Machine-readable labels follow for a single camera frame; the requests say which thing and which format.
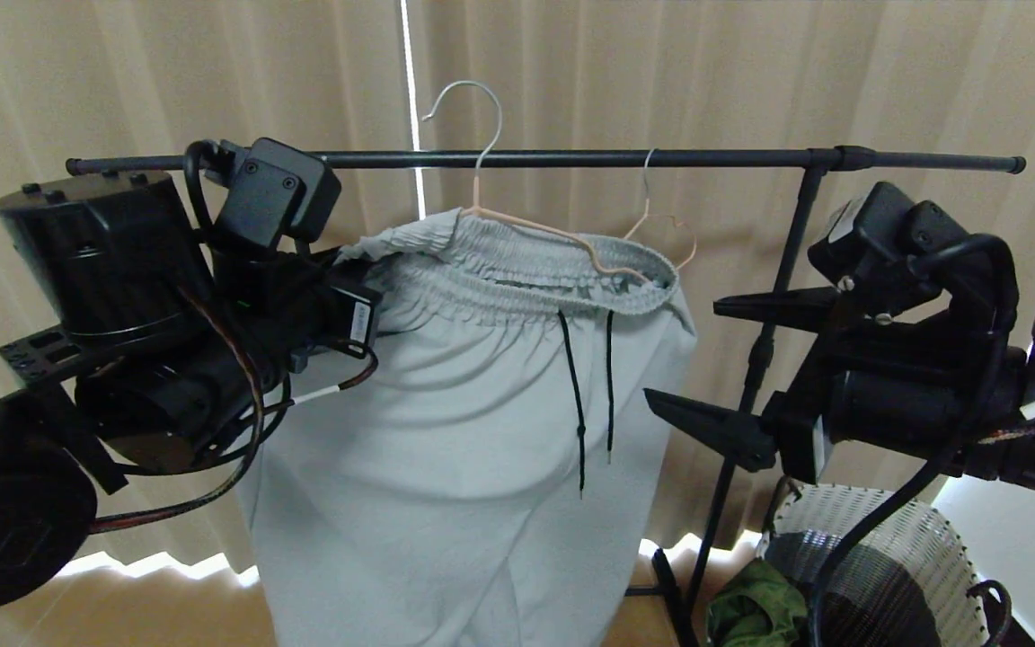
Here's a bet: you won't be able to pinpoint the green garment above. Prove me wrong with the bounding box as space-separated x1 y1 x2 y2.
706 584 810 647

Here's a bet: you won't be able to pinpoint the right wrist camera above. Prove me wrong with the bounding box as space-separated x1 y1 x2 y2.
808 180 1022 360

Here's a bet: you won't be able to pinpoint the black clothes rack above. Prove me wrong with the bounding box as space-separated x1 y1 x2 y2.
66 144 1026 647

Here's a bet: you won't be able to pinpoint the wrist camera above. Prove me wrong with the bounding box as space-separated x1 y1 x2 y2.
808 180 1022 360
203 137 343 270

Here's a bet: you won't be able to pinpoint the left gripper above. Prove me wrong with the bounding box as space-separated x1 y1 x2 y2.
77 256 384 473

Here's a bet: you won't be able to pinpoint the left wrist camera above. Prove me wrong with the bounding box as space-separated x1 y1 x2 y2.
203 137 343 270

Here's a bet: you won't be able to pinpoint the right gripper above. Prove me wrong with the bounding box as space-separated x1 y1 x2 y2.
643 288 1026 486

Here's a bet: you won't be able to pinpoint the white laundry basket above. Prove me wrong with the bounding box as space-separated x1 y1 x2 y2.
760 481 1013 647

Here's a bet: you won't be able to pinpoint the pink clothes hanger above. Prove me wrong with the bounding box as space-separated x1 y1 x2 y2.
623 148 698 270
421 79 662 288

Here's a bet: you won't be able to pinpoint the pale grey shorts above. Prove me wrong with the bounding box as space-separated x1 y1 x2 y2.
234 208 698 647

